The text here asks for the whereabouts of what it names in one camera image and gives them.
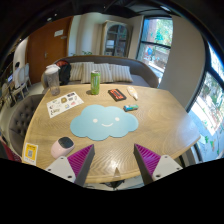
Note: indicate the right striped cushion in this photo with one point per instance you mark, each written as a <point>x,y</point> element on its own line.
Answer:
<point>120,73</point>

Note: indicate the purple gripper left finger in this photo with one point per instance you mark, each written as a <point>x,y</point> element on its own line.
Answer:
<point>75,167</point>

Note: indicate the clear plastic shaker bottle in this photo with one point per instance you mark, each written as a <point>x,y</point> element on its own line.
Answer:
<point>52,75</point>

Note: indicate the middle striped cushion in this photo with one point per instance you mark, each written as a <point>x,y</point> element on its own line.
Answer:
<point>106,76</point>

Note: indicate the left striped cushion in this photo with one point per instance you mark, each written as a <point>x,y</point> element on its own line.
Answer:
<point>81,71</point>

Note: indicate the yellow QR code card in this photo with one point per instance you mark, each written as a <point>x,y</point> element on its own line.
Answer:
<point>30,153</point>

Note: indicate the white chair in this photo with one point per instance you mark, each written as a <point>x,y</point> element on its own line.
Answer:
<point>19,80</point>

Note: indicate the green drink can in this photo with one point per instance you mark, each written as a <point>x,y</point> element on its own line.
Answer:
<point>95,82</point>

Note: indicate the cream plastic wrapped item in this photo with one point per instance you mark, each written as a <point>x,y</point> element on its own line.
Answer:
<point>132,92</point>

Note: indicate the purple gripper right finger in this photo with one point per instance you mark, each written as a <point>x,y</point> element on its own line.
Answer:
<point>153,166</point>

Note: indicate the orange wooden door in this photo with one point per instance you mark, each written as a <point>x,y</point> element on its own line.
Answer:
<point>46,45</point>

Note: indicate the black and red box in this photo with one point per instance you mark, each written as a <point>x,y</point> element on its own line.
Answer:
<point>117,95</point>

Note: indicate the white sticker sheet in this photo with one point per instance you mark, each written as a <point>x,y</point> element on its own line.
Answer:
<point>63,103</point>

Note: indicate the striped cushion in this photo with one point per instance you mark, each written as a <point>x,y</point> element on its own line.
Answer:
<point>81,71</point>
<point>106,76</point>
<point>120,73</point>

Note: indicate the blue cloud-shaped mouse pad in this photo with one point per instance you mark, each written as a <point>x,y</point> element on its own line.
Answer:
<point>98,123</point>

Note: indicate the glass door cabinet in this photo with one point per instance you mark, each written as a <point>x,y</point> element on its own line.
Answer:
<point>116,37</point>

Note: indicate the grey tufted chair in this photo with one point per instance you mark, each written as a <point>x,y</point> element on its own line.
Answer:
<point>20,121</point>

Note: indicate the black backpack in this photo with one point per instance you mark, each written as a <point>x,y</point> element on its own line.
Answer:
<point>64,72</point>

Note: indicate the grey curved sofa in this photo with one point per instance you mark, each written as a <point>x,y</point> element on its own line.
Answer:
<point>136,67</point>

